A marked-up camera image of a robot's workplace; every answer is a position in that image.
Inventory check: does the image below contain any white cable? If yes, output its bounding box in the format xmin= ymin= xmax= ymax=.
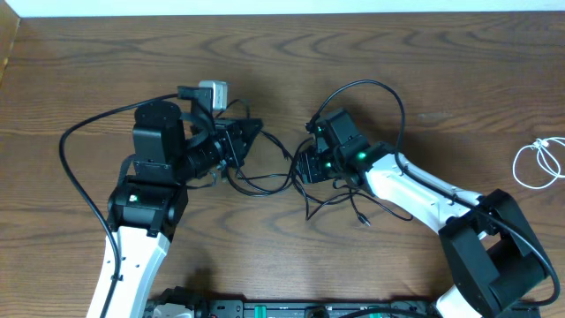
xmin=512 ymin=136 xmax=565 ymax=190

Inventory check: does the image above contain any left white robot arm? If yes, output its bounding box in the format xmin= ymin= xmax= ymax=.
xmin=87 ymin=101 xmax=263 ymax=317

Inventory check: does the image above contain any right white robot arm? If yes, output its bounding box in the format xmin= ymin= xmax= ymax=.
xmin=298 ymin=109 xmax=555 ymax=317

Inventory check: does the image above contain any left camera black cable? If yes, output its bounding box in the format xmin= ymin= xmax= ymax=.
xmin=58 ymin=90 xmax=204 ymax=318

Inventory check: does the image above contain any camera black cable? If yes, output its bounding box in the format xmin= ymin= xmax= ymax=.
xmin=305 ymin=79 xmax=561 ymax=307
xmin=58 ymin=90 xmax=204 ymax=318

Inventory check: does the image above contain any right camera black cable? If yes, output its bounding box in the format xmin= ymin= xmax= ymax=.
xmin=305 ymin=79 xmax=561 ymax=307

